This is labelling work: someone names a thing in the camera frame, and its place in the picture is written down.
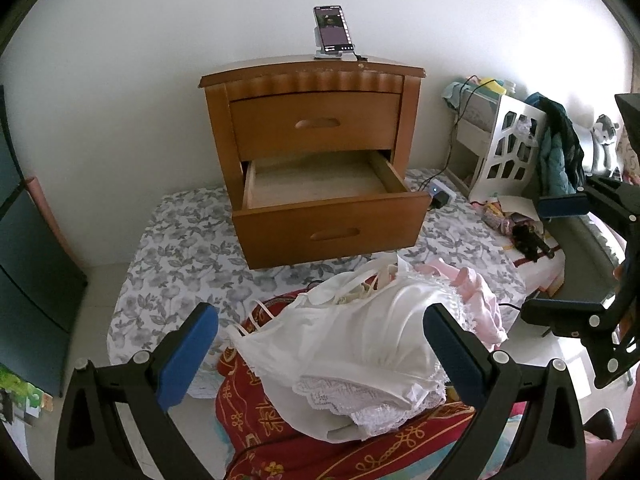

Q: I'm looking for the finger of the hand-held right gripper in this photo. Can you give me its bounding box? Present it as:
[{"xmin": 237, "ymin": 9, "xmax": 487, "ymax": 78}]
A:
[
  {"xmin": 537, "ymin": 176, "xmax": 637, "ymax": 233},
  {"xmin": 521, "ymin": 285, "xmax": 640, "ymax": 390}
]

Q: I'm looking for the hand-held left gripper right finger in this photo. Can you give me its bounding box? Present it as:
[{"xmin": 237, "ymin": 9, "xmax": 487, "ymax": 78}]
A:
[{"xmin": 423, "ymin": 303, "xmax": 587, "ymax": 480}]

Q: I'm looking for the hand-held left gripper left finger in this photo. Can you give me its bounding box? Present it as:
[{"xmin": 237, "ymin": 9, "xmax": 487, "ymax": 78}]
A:
[{"xmin": 54, "ymin": 302, "xmax": 220, "ymax": 480}]

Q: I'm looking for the pink garment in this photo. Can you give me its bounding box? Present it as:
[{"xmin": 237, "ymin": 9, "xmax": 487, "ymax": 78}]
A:
[{"xmin": 415, "ymin": 257, "xmax": 508, "ymax": 351}]

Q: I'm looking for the white lace garment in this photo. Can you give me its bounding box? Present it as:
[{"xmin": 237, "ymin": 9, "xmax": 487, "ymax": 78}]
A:
[{"xmin": 295, "ymin": 280, "xmax": 473, "ymax": 436}]

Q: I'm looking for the white cloth garment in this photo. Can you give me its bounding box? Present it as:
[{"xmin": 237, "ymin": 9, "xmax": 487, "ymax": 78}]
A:
[{"xmin": 227, "ymin": 267, "xmax": 426, "ymax": 441}]

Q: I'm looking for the cream strappy garment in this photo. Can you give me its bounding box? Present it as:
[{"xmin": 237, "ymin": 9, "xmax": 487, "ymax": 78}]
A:
[{"xmin": 345, "ymin": 255, "xmax": 416, "ymax": 306}]

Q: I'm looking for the wooden nightstand drawer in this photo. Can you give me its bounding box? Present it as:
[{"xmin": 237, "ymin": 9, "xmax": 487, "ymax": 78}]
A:
[
  {"xmin": 232, "ymin": 149, "xmax": 432, "ymax": 271},
  {"xmin": 229, "ymin": 91, "xmax": 403, "ymax": 162}
]

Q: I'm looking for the person's right forearm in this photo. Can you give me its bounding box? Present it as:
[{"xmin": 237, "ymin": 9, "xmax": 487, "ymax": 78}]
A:
[{"xmin": 582, "ymin": 430, "xmax": 631, "ymax": 480}]

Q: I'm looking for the grey white cat plush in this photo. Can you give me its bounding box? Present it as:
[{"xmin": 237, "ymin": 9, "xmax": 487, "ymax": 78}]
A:
[{"xmin": 590, "ymin": 114, "xmax": 623, "ymax": 178}]

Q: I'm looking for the white mat red trim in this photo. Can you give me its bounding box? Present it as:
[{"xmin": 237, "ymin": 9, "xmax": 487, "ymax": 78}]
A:
[{"xmin": 500, "ymin": 232, "xmax": 568, "ymax": 293}]

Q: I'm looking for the patterned curtain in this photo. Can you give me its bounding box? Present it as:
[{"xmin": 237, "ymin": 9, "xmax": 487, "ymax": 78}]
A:
[{"xmin": 617, "ymin": 127, "xmax": 640, "ymax": 186}]

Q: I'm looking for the cream paper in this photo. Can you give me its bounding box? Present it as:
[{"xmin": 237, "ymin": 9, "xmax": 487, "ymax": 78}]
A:
[{"xmin": 492, "ymin": 195, "xmax": 541, "ymax": 218}]

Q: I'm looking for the teal jacket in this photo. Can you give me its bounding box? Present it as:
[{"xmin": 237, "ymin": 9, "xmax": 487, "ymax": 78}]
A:
[{"xmin": 525, "ymin": 92, "xmax": 586, "ymax": 198}]

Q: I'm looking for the black object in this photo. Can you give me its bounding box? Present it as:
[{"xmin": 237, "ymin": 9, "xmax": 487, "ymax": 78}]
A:
[{"xmin": 510, "ymin": 225, "xmax": 558, "ymax": 263}]

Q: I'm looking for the grey upholstered chair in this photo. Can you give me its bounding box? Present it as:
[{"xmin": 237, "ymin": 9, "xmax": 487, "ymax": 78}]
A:
[{"xmin": 537, "ymin": 125, "xmax": 631, "ymax": 311}]

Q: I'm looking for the pink patterned pouch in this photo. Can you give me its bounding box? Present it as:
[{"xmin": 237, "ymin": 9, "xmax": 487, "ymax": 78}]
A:
[{"xmin": 480, "ymin": 207, "xmax": 516, "ymax": 233}]

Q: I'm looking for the grey floral bed sheet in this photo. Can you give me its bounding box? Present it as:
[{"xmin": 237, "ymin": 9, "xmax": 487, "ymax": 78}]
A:
[{"xmin": 107, "ymin": 167, "xmax": 528, "ymax": 401}]

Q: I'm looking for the white cut-out shelf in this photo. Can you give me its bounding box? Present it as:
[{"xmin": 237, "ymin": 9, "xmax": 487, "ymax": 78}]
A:
[{"xmin": 452, "ymin": 92, "xmax": 548, "ymax": 201}]

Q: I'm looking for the dark object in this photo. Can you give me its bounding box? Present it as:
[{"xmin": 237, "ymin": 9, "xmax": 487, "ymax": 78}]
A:
[{"xmin": 582, "ymin": 407, "xmax": 616, "ymax": 443}]

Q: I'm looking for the white power strip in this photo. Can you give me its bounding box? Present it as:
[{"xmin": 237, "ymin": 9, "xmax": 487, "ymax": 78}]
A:
[{"xmin": 427, "ymin": 177, "xmax": 458, "ymax": 206}]

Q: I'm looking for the red floral blanket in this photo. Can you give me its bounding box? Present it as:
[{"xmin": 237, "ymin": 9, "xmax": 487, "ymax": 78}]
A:
[{"xmin": 215, "ymin": 272, "xmax": 531, "ymax": 480}]

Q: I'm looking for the pale patterned storage box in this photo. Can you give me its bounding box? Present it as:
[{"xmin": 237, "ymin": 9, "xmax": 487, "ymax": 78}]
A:
[{"xmin": 462, "ymin": 95, "xmax": 501, "ymax": 133}]

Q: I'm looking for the green cloth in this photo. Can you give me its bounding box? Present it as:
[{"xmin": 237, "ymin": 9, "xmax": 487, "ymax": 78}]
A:
[{"xmin": 442, "ymin": 80, "xmax": 476, "ymax": 111}]

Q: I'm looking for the green printed box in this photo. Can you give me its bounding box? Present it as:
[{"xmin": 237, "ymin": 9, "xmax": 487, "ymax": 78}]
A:
[{"xmin": 0, "ymin": 362, "xmax": 55, "ymax": 428}]

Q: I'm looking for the dark blue folded table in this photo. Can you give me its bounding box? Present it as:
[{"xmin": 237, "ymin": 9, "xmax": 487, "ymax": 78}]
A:
[{"xmin": 0, "ymin": 85, "xmax": 90, "ymax": 398}]

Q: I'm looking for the pink rolled mat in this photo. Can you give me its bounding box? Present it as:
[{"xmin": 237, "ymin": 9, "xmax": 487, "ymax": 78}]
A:
[{"xmin": 25, "ymin": 176, "xmax": 81, "ymax": 271}]

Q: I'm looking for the wooden nightstand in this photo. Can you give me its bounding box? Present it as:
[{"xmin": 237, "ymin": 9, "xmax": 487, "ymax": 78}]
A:
[{"xmin": 200, "ymin": 52, "xmax": 428, "ymax": 271}]

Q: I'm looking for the smartphone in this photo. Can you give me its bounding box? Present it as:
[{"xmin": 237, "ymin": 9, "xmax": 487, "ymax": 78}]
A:
[{"xmin": 313, "ymin": 5, "xmax": 357, "ymax": 53}]

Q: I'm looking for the black charger cable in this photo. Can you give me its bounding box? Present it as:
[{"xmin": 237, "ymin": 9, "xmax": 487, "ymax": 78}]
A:
[{"xmin": 417, "ymin": 76, "xmax": 483, "ymax": 201}]

